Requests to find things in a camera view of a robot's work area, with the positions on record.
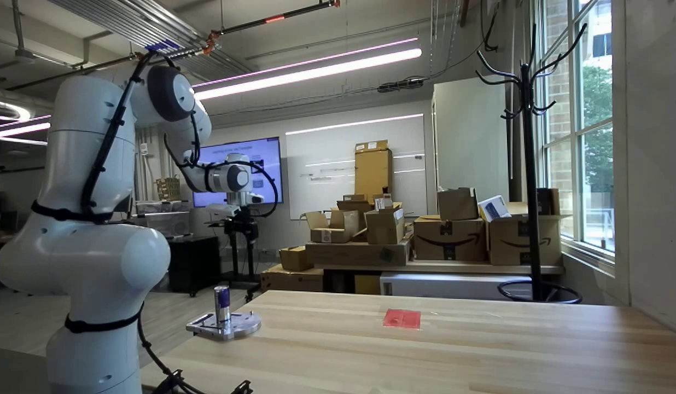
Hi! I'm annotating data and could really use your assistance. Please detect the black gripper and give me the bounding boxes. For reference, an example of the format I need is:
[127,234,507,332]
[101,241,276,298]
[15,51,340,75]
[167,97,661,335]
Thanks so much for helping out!
[226,190,261,234]

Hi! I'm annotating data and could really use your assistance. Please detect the red bull can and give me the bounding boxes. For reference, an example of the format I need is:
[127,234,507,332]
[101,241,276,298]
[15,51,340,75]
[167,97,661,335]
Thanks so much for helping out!
[212,284,232,327]

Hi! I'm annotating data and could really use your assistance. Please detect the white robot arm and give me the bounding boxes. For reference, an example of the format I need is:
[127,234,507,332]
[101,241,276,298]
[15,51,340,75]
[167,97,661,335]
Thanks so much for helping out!
[0,64,253,394]

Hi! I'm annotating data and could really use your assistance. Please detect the flat long cardboard box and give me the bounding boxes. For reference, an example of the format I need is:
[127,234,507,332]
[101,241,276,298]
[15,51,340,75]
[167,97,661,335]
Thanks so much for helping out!
[307,243,410,266]

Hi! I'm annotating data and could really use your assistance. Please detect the tall upright cardboard box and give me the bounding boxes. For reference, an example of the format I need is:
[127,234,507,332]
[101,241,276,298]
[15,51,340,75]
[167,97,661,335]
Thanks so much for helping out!
[355,140,393,200]

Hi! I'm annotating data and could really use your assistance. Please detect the red card in plastic sleeve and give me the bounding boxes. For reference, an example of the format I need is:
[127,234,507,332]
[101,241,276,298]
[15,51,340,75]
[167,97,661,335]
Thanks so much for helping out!
[384,309,421,331]

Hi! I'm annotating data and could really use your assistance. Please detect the amazon cardboard box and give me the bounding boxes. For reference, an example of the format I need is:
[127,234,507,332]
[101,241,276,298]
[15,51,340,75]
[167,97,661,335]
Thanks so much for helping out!
[415,219,487,263]

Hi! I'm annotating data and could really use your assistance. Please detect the long ceiling light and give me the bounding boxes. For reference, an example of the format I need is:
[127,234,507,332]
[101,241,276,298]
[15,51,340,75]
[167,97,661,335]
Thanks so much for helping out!
[196,36,423,100]

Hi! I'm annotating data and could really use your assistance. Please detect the black coat rack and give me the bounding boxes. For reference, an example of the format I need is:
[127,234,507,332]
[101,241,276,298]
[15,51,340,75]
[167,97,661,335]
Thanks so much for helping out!
[476,28,587,304]

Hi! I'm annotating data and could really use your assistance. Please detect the large wall display screen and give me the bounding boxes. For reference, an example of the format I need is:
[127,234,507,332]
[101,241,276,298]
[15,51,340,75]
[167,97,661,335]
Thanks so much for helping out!
[200,136,285,206]

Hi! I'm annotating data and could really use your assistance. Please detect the whiteboard on wall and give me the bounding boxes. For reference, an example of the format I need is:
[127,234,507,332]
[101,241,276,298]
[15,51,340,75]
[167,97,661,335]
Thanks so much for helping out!
[285,113,428,219]

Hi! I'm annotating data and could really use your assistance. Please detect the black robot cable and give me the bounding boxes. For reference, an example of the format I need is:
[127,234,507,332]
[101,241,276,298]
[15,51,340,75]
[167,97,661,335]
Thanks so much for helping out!
[29,51,209,394]

